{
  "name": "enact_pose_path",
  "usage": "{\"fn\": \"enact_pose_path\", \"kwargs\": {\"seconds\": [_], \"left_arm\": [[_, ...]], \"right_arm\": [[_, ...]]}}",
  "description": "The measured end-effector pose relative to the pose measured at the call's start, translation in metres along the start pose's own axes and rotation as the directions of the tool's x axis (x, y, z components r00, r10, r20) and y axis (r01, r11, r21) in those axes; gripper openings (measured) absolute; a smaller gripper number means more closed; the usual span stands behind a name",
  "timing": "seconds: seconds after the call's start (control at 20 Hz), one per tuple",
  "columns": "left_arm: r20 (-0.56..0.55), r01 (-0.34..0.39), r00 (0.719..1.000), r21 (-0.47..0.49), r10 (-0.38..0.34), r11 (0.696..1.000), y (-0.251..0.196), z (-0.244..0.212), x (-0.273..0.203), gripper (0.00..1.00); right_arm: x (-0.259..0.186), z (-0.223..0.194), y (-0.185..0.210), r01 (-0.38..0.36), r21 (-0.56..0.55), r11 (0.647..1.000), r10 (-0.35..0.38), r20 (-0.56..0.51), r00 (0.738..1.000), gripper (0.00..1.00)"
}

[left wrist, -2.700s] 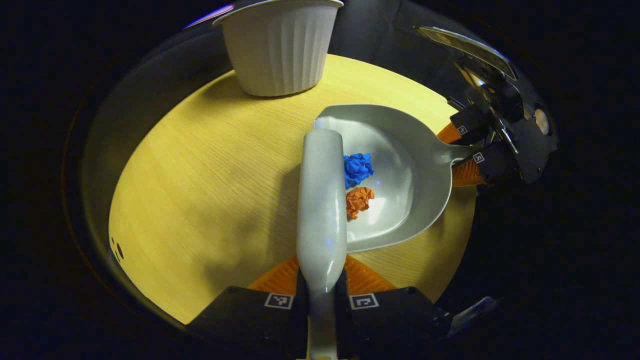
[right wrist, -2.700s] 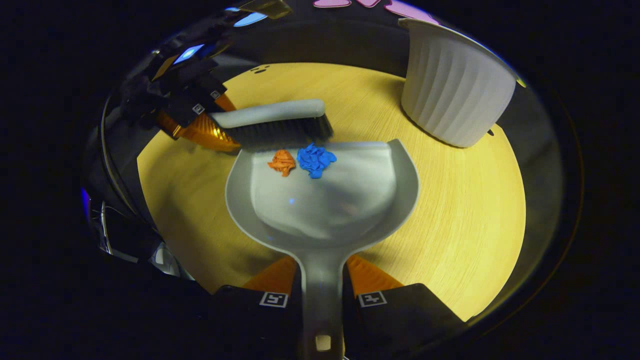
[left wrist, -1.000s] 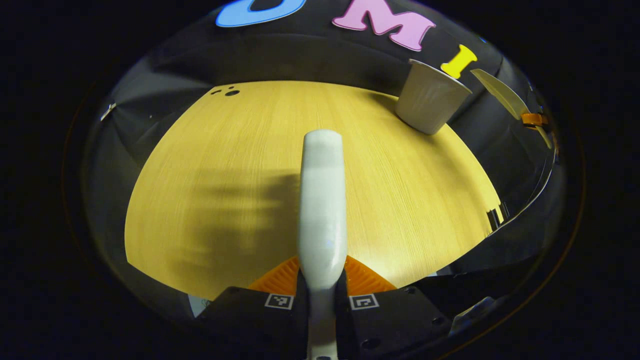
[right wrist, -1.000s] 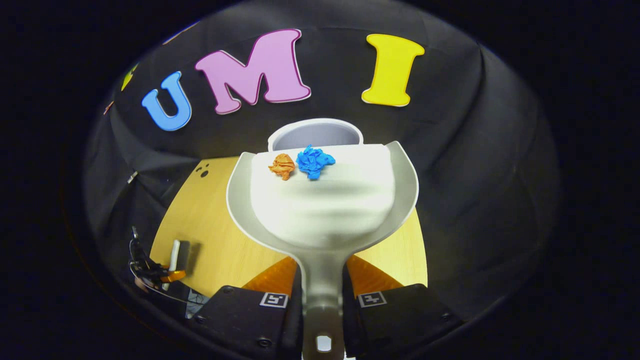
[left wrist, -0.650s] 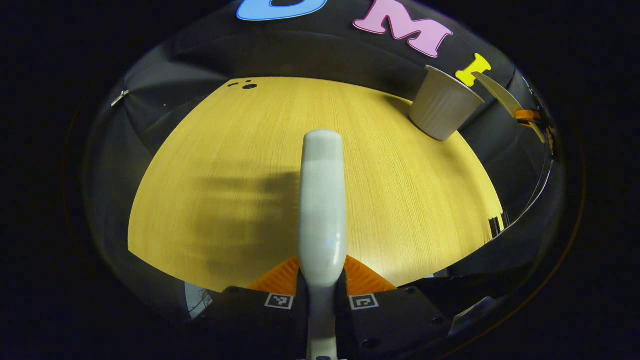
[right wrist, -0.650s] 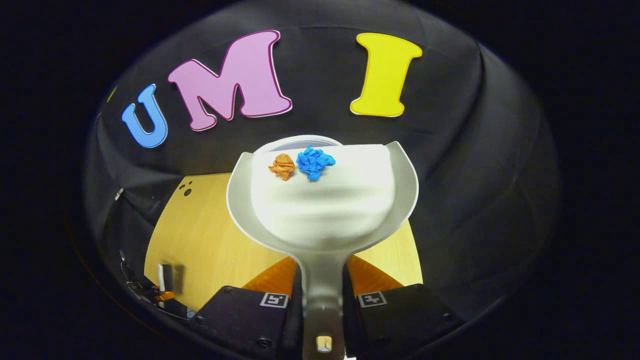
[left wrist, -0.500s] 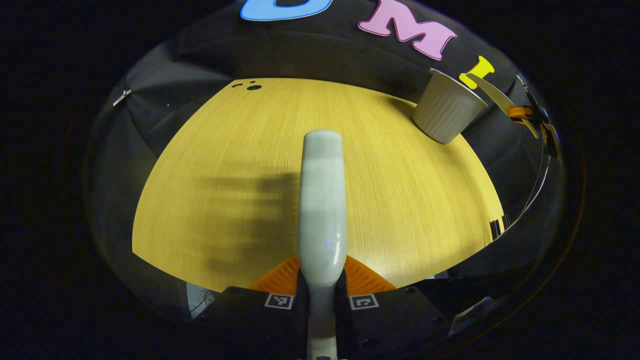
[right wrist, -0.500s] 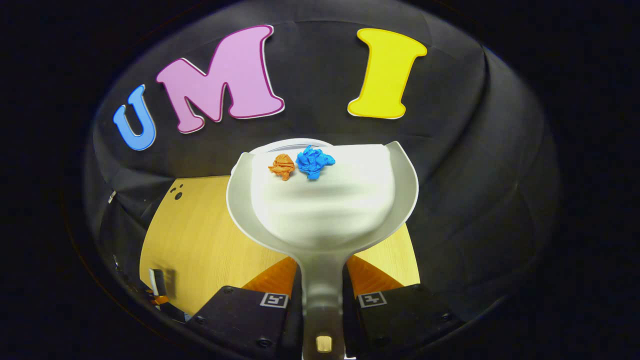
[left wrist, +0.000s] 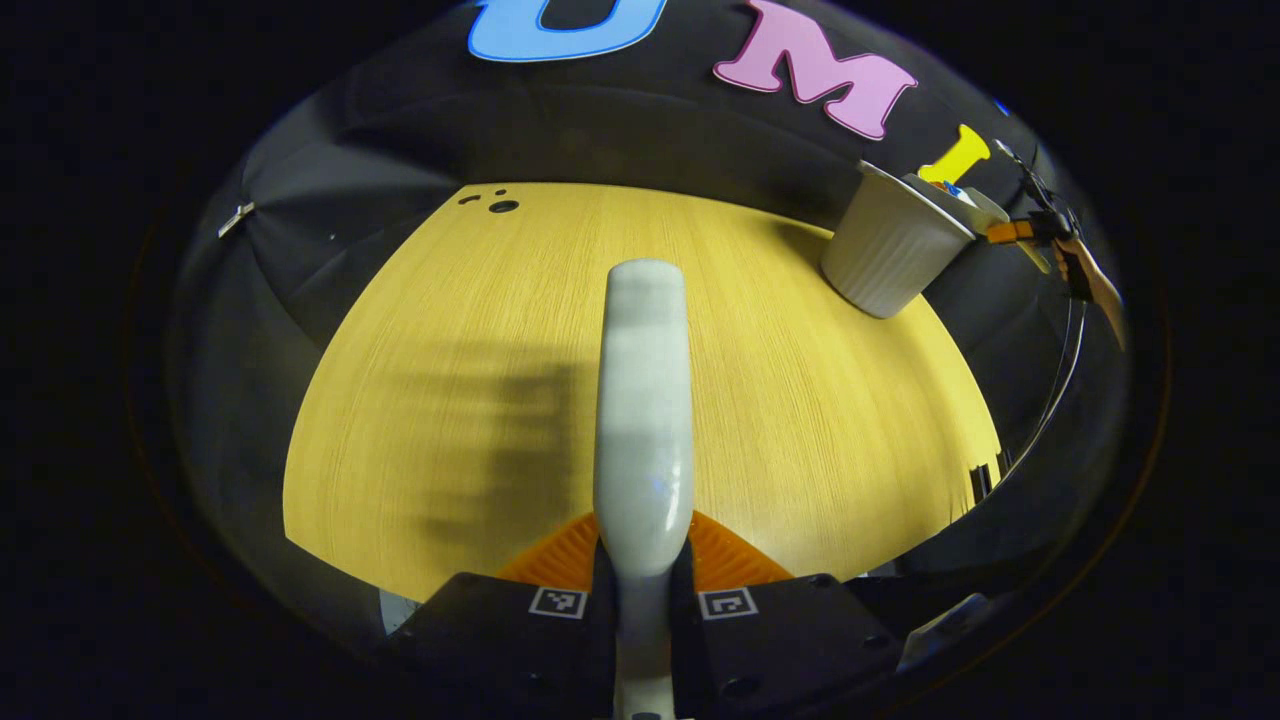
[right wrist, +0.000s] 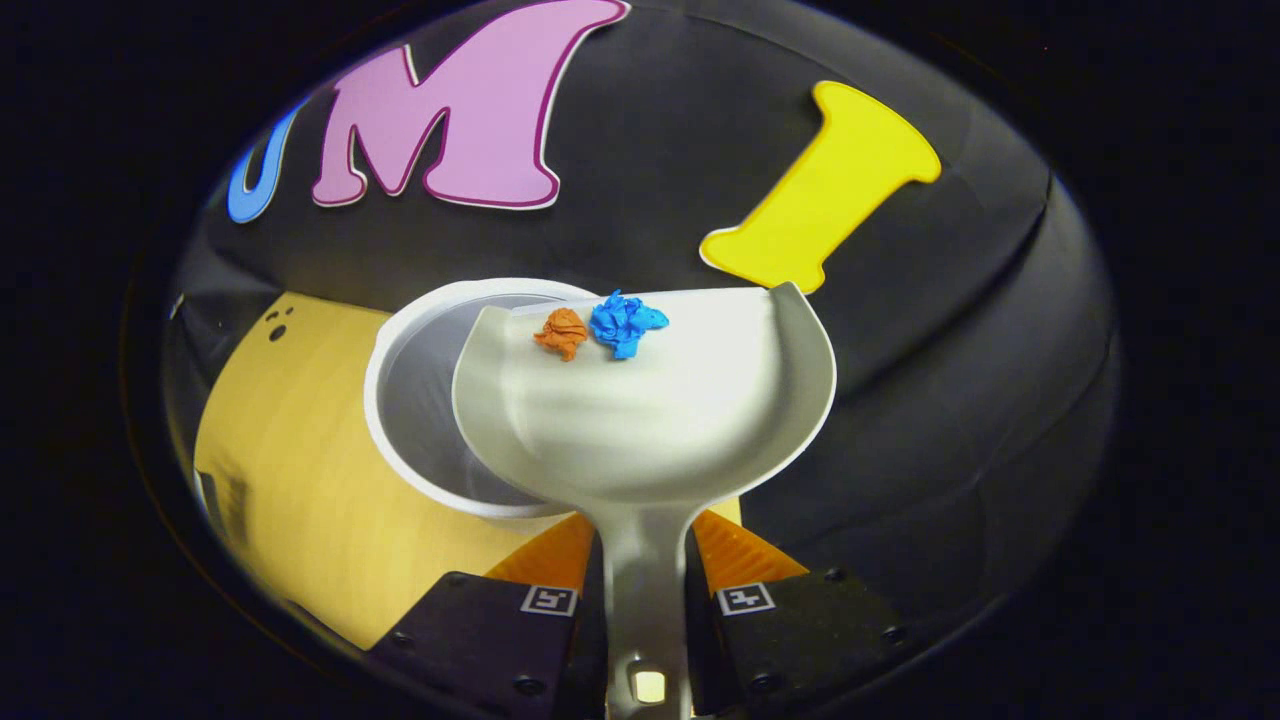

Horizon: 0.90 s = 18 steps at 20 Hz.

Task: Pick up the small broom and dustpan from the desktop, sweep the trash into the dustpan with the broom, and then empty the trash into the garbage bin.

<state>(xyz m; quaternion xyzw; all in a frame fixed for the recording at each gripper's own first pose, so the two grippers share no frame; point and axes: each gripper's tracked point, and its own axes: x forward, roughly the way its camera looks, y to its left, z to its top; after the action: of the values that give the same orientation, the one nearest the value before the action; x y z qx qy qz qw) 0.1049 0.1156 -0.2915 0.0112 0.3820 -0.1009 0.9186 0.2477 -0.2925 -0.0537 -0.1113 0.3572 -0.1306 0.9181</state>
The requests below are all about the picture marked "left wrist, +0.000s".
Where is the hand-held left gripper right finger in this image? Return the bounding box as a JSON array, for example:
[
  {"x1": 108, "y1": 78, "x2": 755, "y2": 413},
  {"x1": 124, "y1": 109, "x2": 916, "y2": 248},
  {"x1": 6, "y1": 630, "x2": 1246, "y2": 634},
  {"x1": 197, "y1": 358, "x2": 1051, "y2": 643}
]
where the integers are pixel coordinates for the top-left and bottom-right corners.
[{"x1": 670, "y1": 510, "x2": 901, "y2": 713}]

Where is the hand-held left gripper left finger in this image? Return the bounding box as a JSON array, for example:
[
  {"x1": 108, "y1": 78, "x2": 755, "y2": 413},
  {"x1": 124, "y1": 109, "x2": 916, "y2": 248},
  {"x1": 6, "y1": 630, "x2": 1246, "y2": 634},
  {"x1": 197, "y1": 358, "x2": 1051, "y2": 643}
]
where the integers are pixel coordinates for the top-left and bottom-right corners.
[{"x1": 390, "y1": 512, "x2": 616, "y2": 716}]

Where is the white dustpan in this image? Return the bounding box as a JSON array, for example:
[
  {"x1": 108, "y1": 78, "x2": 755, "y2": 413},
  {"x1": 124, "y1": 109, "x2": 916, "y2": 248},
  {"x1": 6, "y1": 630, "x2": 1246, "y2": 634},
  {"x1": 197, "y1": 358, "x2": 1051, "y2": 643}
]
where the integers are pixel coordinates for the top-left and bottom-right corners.
[{"x1": 900, "y1": 172, "x2": 1051, "y2": 273}]

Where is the white ribbed garbage bin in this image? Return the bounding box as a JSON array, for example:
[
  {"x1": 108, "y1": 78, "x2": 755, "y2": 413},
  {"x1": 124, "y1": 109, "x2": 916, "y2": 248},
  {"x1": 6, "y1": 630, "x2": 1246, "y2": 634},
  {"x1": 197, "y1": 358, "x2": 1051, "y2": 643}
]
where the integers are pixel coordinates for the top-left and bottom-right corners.
[{"x1": 820, "y1": 160, "x2": 976, "y2": 320}]

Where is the small white broom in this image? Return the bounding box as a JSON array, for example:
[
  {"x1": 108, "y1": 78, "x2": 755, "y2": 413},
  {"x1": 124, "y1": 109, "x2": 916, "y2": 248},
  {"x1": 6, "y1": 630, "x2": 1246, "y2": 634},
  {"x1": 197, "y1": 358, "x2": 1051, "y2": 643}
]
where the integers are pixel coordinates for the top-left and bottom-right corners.
[{"x1": 593, "y1": 258, "x2": 695, "y2": 719}]

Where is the wooden desktop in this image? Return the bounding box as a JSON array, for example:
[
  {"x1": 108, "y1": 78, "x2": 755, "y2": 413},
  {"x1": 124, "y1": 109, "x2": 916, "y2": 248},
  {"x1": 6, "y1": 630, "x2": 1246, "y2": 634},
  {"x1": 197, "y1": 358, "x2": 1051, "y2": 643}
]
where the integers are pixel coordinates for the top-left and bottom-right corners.
[{"x1": 283, "y1": 181, "x2": 1004, "y2": 604}]

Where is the black backdrop cloth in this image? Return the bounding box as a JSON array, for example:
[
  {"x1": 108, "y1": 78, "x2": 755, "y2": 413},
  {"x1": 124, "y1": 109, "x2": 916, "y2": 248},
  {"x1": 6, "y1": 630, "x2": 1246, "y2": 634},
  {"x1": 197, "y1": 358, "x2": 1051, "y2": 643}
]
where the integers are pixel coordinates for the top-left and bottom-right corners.
[{"x1": 165, "y1": 0, "x2": 1131, "y2": 641}]

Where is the black cable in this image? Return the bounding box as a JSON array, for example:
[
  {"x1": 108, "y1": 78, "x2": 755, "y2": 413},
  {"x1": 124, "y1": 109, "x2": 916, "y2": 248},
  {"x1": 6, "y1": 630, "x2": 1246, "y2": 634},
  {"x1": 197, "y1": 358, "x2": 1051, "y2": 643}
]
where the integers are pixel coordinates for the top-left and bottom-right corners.
[{"x1": 1000, "y1": 295, "x2": 1089, "y2": 481}]

